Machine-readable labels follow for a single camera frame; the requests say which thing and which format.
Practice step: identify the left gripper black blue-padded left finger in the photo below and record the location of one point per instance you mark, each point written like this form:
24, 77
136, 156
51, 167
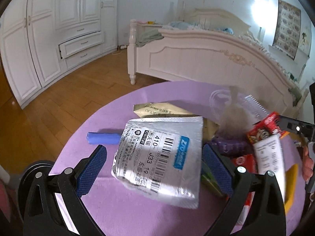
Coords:
43, 215

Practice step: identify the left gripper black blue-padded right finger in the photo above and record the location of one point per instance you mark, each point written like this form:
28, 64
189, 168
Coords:
266, 215

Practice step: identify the red snack wrapper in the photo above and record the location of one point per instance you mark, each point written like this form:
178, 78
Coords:
266, 138

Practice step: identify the yellow wrapper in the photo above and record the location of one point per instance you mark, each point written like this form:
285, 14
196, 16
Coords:
291, 179

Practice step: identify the silver shipping mailer bag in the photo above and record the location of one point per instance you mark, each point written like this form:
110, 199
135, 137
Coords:
161, 158

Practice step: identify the red carton box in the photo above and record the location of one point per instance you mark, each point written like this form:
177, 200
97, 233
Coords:
249, 163

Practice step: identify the black trash bin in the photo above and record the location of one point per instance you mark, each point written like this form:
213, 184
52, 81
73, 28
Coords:
26, 179

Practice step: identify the right hand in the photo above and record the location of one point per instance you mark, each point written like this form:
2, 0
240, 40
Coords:
307, 165

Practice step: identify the blue cylindrical roll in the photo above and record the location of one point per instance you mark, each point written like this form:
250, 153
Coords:
103, 138

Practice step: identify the purple tablecloth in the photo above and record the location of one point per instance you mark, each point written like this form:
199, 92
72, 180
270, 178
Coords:
120, 211

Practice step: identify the green packet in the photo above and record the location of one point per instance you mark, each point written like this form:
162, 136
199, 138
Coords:
209, 181

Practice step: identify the purple wrapper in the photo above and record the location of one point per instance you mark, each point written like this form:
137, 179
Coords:
229, 147

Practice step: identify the clear plastic lid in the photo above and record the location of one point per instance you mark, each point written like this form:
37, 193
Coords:
241, 105

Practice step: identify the floral window curtain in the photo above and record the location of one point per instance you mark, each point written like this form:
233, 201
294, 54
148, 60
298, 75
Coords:
288, 29

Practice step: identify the gold foil packet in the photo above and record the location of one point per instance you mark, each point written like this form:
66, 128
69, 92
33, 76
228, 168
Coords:
160, 110

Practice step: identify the white wardrobe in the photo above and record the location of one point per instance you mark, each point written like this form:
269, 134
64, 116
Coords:
44, 40

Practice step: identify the green cloth on bed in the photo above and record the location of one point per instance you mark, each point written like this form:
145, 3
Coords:
148, 36

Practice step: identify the blue blanket on bed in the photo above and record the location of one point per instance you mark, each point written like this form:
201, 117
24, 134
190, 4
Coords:
182, 25

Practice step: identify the white bed frame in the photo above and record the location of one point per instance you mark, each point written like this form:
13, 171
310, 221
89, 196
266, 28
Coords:
216, 57

